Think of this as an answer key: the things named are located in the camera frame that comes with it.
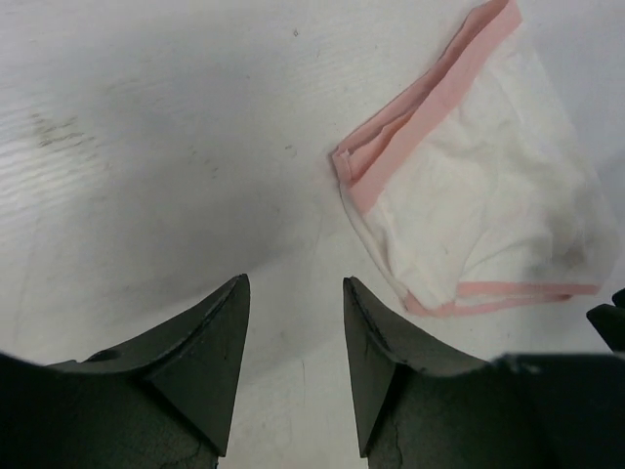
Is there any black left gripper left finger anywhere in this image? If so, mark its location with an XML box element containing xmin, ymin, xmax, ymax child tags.
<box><xmin>1</xmin><ymin>275</ymin><xmax>250</xmax><ymax>468</ymax></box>

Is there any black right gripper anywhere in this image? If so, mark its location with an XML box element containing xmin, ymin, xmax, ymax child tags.
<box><xmin>586</xmin><ymin>289</ymin><xmax>625</xmax><ymax>352</ymax></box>

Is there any white underwear with pink trim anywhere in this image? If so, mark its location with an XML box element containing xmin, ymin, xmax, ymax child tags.
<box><xmin>331</xmin><ymin>1</ymin><xmax>619</xmax><ymax>317</ymax></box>

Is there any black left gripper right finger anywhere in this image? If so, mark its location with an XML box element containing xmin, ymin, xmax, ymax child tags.
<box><xmin>343</xmin><ymin>277</ymin><xmax>624</xmax><ymax>468</ymax></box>

